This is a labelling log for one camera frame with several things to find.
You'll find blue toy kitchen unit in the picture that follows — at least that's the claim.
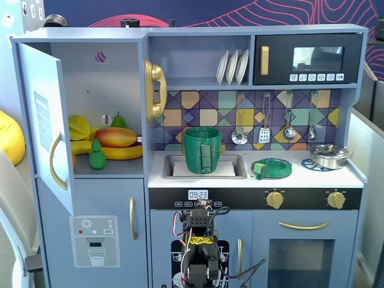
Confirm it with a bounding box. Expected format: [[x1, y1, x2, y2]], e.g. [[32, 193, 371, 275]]
[[10, 25, 370, 288]]

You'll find metal spoon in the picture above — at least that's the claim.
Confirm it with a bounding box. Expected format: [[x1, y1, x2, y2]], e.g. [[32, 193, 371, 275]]
[[307, 91, 319, 141]]

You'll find black capped container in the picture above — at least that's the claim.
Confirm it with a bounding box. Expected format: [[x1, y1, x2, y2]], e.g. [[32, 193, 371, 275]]
[[120, 17, 142, 29]]

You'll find red white servo cable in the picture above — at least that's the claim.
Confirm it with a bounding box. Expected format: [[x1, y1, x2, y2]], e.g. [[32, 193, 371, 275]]
[[172, 209, 193, 238]]

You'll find black toy microwave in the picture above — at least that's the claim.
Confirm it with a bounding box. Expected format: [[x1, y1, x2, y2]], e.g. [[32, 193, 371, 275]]
[[253, 33, 364, 86]]

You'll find water dispenser sticker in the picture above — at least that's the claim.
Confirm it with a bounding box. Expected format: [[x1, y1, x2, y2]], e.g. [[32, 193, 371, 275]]
[[69, 215, 121, 268]]

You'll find metal ladle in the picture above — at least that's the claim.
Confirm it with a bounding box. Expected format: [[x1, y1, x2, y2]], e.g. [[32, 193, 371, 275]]
[[283, 91, 296, 141]]

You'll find blue cabinet door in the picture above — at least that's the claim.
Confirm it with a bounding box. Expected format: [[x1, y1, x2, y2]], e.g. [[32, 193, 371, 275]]
[[17, 41, 76, 217]]

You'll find green toy pineapple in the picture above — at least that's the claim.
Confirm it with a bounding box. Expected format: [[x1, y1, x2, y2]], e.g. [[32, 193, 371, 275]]
[[88, 139, 107, 170]]

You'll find gold oven handle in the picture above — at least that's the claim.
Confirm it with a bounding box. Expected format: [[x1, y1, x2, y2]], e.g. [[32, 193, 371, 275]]
[[278, 221, 330, 231]]

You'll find red yellow toy mango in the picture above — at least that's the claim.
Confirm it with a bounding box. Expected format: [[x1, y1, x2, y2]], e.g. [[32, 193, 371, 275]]
[[94, 127, 139, 149]]

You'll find yellow bean bag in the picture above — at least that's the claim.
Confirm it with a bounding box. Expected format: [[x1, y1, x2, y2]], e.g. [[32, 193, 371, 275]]
[[0, 109, 26, 167]]

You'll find gold straight door handle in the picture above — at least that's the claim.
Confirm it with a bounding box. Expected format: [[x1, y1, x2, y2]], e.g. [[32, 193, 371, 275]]
[[129, 196, 139, 241], [237, 238, 244, 277]]

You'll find green round lid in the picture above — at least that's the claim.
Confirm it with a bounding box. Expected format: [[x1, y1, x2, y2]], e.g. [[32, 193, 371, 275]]
[[251, 158, 293, 181]]

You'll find metal wire whisk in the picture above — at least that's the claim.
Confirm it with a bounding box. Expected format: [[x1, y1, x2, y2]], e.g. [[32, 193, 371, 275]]
[[231, 92, 250, 146]]

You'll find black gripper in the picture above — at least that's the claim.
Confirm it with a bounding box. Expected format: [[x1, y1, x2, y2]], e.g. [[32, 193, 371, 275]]
[[185, 207, 217, 238]]

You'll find gold curved door handle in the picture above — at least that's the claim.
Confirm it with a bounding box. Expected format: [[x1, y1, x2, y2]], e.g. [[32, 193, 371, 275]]
[[49, 131, 68, 191]]

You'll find metal slotted spatula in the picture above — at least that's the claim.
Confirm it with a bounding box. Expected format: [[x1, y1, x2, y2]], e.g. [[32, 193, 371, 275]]
[[258, 92, 271, 145]]

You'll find white toy plate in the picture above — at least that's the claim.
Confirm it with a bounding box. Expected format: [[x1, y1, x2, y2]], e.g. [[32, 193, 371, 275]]
[[235, 49, 250, 86], [225, 49, 240, 86], [216, 49, 230, 86]]

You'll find steel pot with lid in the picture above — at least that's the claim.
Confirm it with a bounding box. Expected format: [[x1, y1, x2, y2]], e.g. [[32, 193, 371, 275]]
[[305, 143, 353, 170]]

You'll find gold toy telephone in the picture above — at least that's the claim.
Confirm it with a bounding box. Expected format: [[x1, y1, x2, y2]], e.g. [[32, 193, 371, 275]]
[[143, 58, 168, 124]]

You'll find black round device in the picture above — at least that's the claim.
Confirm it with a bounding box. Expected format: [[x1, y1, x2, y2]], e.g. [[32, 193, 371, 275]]
[[43, 13, 71, 29]]

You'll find white office chair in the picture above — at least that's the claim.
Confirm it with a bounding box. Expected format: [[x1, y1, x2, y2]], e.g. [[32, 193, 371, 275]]
[[0, 148, 43, 288]]

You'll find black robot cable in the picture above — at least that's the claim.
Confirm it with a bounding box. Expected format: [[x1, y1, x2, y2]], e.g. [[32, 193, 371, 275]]
[[221, 258, 267, 284]]

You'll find grey door list sticker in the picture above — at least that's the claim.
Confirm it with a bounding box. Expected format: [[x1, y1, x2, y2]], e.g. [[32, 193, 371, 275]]
[[32, 87, 50, 152]]

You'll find yellow toy banana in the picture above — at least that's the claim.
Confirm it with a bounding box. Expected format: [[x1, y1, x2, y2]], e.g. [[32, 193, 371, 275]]
[[70, 140, 144, 161]]

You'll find green toy pot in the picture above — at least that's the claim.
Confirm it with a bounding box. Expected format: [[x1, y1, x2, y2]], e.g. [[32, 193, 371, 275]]
[[182, 127, 223, 175]]

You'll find yellow toy starfruit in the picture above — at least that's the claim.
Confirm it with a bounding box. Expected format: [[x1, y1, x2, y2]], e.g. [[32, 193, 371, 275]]
[[68, 114, 91, 142]]

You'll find blue round trivet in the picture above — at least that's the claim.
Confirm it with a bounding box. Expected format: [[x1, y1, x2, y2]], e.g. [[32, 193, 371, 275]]
[[301, 158, 338, 173]]

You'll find grey toy sink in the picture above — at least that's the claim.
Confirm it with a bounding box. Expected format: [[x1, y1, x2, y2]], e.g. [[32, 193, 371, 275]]
[[163, 154, 248, 181]]

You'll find gold stove knob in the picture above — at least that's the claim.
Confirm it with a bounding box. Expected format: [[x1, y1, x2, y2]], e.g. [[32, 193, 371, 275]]
[[265, 191, 285, 210], [326, 191, 346, 210]]

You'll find green toy pear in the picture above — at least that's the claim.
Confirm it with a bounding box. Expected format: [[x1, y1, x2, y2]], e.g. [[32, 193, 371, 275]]
[[110, 112, 127, 130]]

